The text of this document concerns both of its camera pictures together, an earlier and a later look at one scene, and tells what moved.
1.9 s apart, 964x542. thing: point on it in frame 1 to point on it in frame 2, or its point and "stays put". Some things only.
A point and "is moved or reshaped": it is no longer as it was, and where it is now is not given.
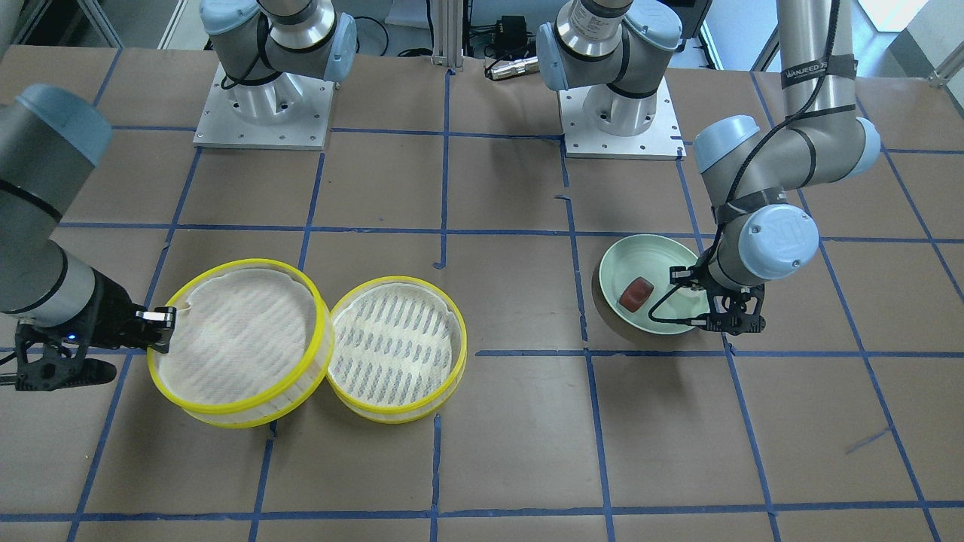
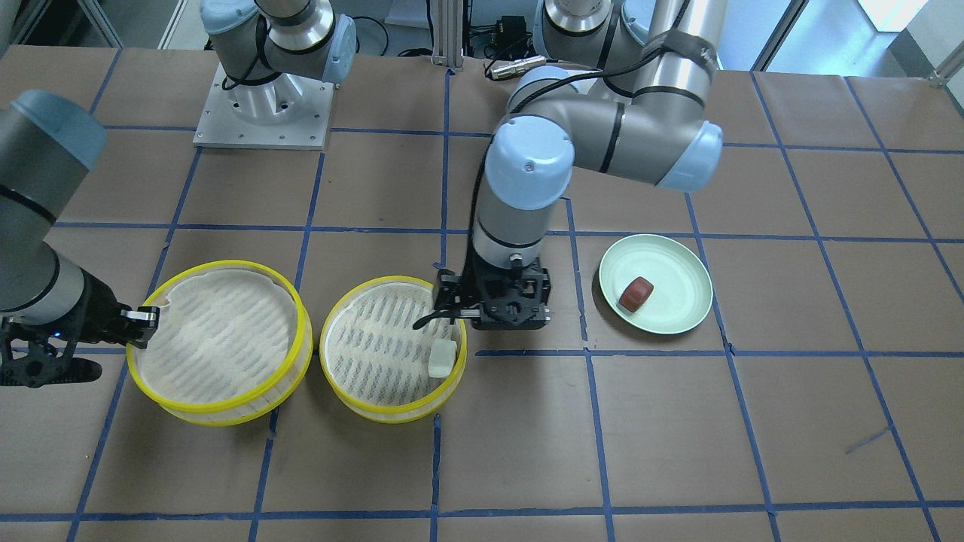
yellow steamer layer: x=397 y=350 stays put
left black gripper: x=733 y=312 to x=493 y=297
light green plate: x=635 y=275 stays put
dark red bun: x=636 y=295 stays put
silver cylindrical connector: x=529 y=65 stays put
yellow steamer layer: x=252 y=339 is moved or reshaped
